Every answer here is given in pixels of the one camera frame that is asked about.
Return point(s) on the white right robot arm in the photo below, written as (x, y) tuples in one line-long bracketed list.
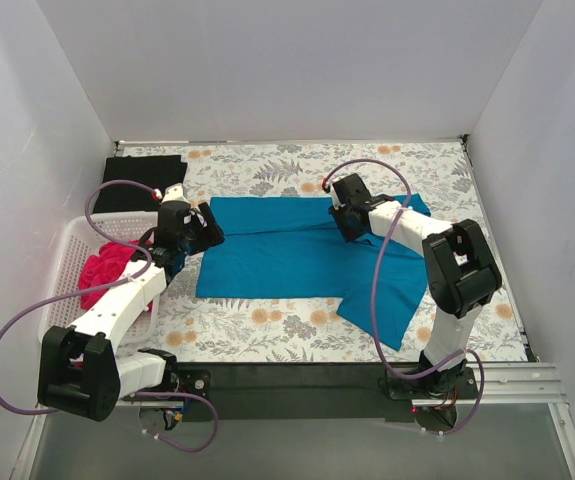
[(462, 274)]

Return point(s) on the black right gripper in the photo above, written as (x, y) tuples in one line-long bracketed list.
[(346, 223)]

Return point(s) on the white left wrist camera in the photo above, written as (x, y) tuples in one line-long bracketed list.
[(171, 194)]

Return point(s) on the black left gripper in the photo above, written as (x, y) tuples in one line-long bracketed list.
[(209, 226)]

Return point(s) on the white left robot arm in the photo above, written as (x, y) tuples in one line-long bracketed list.
[(79, 371)]

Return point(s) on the folded black t shirt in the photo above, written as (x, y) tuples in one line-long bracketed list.
[(158, 172)]

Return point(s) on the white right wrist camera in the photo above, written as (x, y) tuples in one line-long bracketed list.
[(327, 187)]

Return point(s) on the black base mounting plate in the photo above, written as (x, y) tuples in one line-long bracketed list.
[(298, 391)]

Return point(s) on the blue t shirt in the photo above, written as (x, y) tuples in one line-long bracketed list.
[(290, 247)]

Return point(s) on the aluminium frame rail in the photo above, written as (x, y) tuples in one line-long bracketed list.
[(523, 430)]

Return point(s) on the white plastic laundry basket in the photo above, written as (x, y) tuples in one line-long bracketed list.
[(78, 243)]

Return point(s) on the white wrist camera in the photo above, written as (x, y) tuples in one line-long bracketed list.
[(327, 187), (171, 194)]

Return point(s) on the crumpled pink t shirt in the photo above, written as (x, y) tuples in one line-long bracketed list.
[(106, 266)]

